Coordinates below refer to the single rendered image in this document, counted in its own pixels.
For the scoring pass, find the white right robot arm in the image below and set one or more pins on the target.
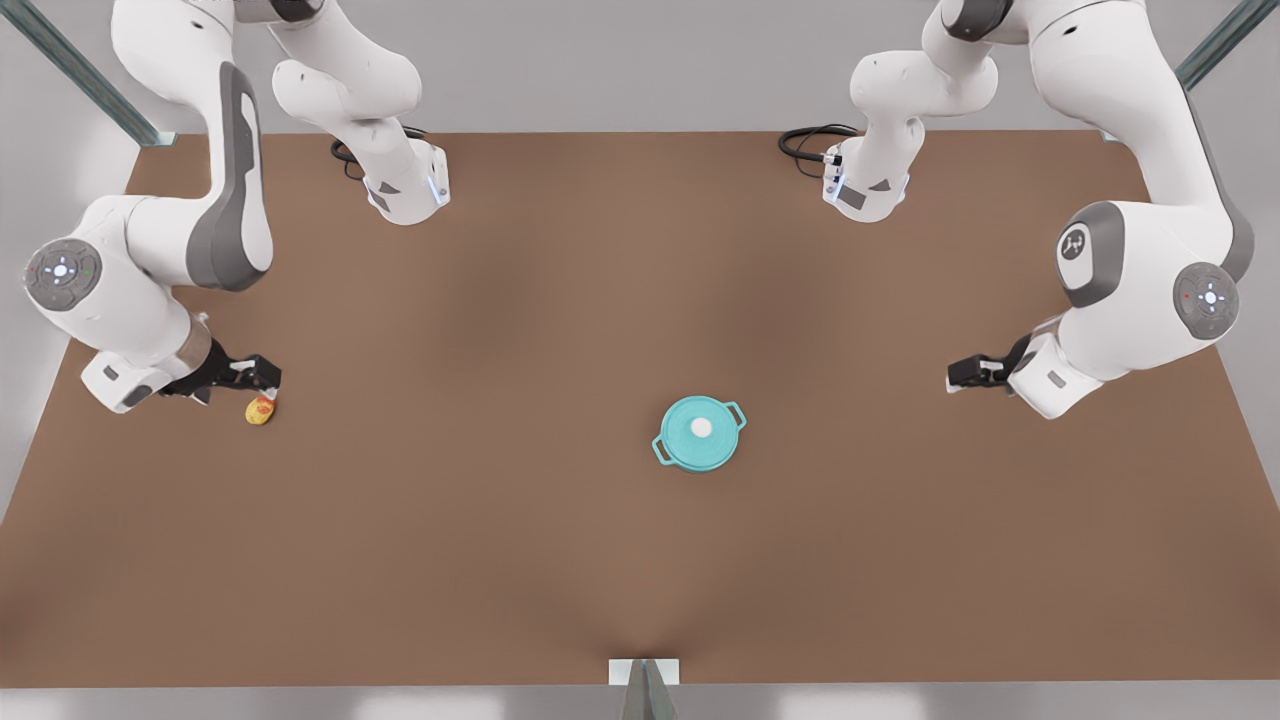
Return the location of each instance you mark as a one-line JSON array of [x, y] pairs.
[[150, 240]]

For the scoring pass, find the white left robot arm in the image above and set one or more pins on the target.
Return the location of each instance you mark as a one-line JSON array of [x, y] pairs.
[[1130, 270]]

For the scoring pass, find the yellow potato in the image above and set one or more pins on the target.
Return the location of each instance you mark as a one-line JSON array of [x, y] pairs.
[[260, 411]]

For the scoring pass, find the teal lid with white knob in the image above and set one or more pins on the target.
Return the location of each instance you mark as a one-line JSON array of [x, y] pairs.
[[715, 437]]

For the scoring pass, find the silver frame post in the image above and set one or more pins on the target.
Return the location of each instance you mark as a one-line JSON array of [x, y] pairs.
[[1225, 40], [75, 70], [645, 690]]

